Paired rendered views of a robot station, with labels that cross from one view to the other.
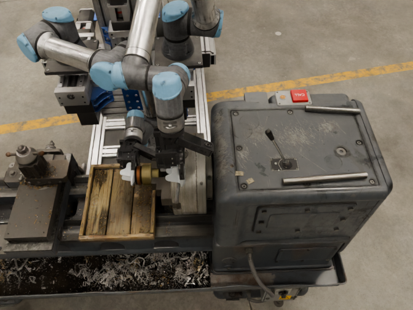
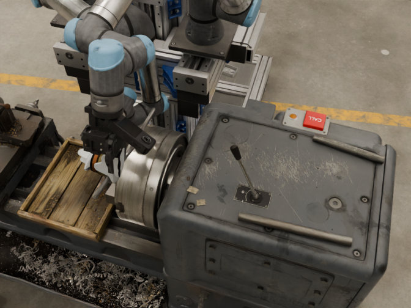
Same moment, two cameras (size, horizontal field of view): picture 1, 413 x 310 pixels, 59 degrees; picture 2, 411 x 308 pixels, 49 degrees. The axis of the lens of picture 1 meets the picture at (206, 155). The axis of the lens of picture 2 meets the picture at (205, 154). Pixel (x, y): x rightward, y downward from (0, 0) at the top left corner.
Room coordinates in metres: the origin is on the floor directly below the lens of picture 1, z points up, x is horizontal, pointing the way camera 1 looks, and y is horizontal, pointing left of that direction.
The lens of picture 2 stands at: (0.05, -0.36, 2.27)
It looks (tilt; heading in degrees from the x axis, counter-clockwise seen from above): 52 degrees down; 20
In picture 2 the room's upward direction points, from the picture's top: 1 degrees clockwise
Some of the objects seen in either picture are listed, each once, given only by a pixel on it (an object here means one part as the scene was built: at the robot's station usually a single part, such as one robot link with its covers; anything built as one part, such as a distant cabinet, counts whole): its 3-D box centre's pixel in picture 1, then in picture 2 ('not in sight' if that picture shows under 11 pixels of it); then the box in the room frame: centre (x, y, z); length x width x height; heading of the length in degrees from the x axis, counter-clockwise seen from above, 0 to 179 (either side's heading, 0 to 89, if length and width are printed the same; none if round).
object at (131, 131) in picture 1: (133, 136); not in sight; (0.96, 0.31, 1.08); 0.08 x 0.05 x 0.08; 92
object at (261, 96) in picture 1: (255, 101); (259, 113); (1.01, -0.19, 1.24); 0.09 x 0.08 x 0.03; 92
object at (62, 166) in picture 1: (45, 173); (11, 130); (0.83, 0.68, 0.99); 0.20 x 0.10 x 0.05; 92
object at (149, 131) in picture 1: (140, 135); (129, 119); (1.05, 0.30, 0.98); 0.11 x 0.08 x 0.11; 149
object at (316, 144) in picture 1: (286, 168); (274, 208); (0.81, -0.32, 1.06); 0.59 x 0.48 x 0.39; 92
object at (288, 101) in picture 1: (292, 102); (304, 126); (1.02, -0.34, 1.23); 0.13 x 0.08 x 0.05; 92
